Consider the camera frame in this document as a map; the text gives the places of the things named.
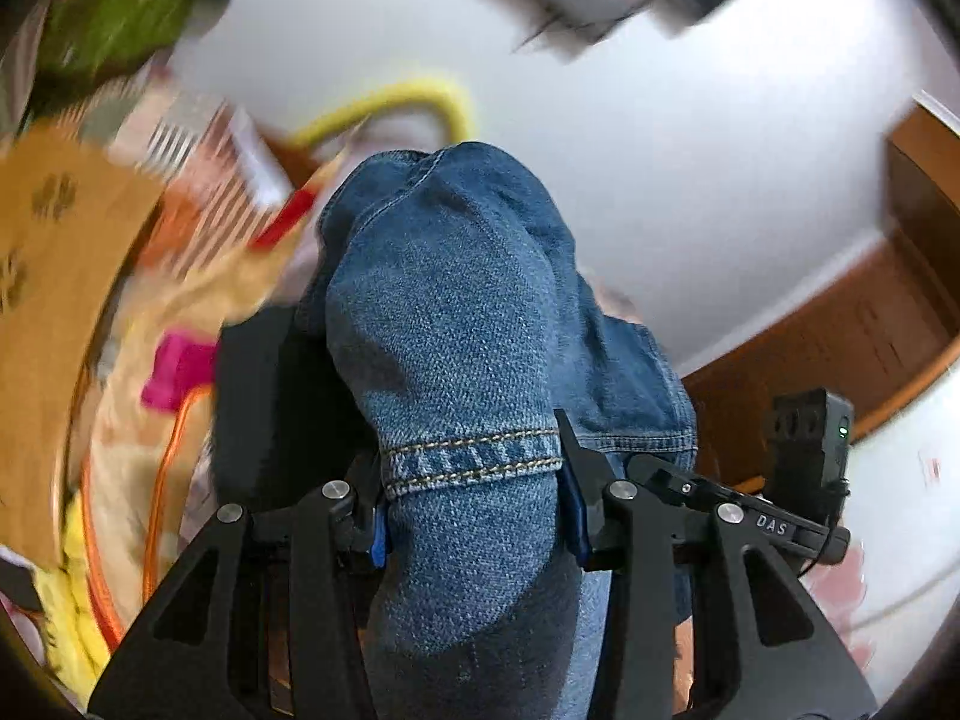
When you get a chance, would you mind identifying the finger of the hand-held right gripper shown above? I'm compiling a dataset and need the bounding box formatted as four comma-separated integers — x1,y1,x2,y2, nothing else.
632,456,760,533

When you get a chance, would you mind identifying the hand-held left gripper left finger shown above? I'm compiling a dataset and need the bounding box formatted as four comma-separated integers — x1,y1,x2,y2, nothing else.
86,456,391,720

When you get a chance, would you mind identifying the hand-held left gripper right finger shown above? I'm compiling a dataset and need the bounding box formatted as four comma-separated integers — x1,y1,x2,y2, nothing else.
553,409,878,720

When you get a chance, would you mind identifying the blue denim jacket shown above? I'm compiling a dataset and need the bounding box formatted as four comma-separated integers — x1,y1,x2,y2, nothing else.
296,141,698,720

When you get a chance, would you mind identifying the white wardrobe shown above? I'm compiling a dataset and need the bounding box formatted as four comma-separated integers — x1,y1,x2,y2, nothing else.
806,349,960,698

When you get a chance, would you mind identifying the brown wooden door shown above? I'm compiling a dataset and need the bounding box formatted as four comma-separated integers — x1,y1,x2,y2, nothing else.
679,99,960,497

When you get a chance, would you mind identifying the black cloth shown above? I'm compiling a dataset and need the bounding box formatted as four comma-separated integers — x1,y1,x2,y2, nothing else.
208,300,380,515

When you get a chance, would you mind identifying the pink item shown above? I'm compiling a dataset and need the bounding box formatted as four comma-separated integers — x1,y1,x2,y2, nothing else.
141,331,220,415

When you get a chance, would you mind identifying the yellow cloth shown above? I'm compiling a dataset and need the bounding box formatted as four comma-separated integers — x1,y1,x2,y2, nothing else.
34,499,113,687

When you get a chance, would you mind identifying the red white striped box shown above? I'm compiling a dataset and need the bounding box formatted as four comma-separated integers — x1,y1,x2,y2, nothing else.
146,86,320,275

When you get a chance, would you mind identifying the cardboard box with paw prints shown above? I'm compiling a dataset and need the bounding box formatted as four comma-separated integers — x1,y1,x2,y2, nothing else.
0,126,175,569

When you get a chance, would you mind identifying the yellow hoop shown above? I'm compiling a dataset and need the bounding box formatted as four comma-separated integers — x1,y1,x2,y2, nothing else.
289,73,475,160

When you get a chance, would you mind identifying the green cloth item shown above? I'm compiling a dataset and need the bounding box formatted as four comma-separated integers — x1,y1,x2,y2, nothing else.
34,0,226,87

